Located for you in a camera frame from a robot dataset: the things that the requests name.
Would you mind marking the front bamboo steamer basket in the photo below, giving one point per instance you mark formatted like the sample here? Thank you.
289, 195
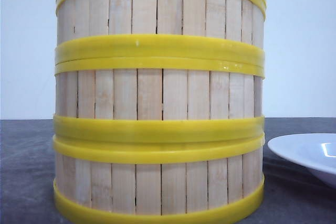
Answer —
223, 190

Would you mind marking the white plate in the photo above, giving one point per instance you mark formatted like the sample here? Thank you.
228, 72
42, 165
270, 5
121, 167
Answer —
315, 151

